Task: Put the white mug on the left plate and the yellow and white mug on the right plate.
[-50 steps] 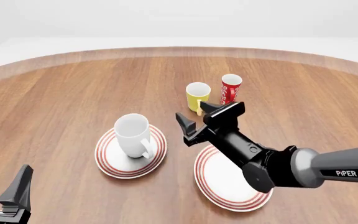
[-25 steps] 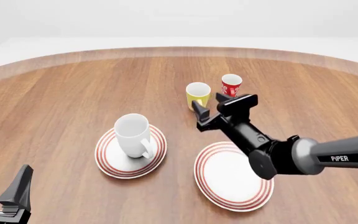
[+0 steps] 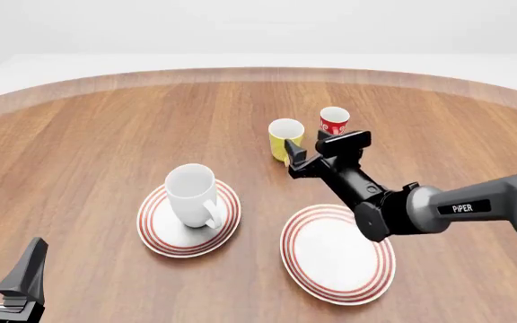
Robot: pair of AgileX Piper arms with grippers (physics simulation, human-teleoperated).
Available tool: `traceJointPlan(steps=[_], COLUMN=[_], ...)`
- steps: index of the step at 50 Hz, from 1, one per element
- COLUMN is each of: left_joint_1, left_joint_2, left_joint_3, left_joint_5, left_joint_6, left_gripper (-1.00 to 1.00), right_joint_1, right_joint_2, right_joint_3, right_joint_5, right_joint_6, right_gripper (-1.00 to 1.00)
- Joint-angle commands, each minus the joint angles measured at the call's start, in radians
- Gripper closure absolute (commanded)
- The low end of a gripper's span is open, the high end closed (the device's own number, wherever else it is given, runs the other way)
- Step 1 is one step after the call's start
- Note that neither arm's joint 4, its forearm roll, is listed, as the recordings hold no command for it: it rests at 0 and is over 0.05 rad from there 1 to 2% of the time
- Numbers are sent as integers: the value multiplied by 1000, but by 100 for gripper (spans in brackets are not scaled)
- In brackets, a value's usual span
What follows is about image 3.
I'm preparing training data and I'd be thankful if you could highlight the white plate with red rings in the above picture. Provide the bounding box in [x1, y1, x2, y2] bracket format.
[136, 178, 242, 259]
[279, 203, 398, 307]

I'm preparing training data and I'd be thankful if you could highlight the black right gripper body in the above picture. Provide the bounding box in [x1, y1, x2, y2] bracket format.
[286, 153, 337, 182]

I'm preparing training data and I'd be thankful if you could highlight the red patterned mug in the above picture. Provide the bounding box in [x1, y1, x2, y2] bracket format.
[319, 106, 351, 137]

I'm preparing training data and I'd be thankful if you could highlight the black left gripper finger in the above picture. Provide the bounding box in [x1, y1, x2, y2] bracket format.
[0, 236, 49, 305]

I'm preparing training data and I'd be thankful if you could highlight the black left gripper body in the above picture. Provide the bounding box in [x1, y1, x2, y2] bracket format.
[0, 294, 47, 323]

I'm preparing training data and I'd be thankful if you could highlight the yellow and white mug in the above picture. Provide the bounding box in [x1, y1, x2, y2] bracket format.
[267, 118, 306, 163]

